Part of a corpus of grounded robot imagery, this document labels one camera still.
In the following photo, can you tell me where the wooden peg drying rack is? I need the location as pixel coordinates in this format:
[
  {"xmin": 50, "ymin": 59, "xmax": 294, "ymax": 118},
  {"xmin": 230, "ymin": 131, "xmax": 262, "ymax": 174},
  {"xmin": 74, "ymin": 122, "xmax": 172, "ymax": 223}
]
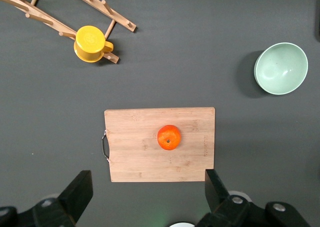
[{"xmin": 0, "ymin": 0, "xmax": 138, "ymax": 65}]

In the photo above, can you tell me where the wooden cutting board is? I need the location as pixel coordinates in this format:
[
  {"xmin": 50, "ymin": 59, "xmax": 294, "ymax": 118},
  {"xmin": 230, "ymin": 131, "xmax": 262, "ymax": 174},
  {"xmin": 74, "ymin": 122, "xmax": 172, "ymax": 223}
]
[{"xmin": 101, "ymin": 106, "xmax": 216, "ymax": 183}]

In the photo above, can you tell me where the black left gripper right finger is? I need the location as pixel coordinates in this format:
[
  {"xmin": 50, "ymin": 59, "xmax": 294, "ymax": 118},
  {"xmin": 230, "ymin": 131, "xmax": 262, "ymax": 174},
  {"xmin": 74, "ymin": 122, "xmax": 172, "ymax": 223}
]
[{"xmin": 194, "ymin": 168, "xmax": 311, "ymax": 227}]

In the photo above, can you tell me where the orange fruit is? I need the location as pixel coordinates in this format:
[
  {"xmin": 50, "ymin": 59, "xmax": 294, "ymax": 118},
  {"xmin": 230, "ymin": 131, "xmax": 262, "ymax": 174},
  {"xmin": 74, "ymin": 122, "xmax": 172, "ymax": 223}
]
[{"xmin": 156, "ymin": 124, "xmax": 182, "ymax": 151}]

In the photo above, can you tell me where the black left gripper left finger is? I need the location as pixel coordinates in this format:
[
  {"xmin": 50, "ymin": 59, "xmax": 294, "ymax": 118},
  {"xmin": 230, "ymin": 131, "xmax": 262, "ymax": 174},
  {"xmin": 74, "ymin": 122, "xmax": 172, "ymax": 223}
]
[{"xmin": 0, "ymin": 170, "xmax": 94, "ymax": 227}]

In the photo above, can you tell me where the pale green bowl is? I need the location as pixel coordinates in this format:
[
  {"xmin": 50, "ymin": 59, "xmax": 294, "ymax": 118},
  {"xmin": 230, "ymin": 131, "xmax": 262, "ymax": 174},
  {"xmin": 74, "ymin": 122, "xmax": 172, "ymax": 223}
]
[{"xmin": 253, "ymin": 42, "xmax": 309, "ymax": 96}]

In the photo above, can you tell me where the yellow mug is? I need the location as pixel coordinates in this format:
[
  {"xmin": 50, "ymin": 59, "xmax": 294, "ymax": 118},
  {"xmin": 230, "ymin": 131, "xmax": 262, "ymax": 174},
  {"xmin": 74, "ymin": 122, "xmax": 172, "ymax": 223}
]
[{"xmin": 73, "ymin": 25, "xmax": 115, "ymax": 64}]

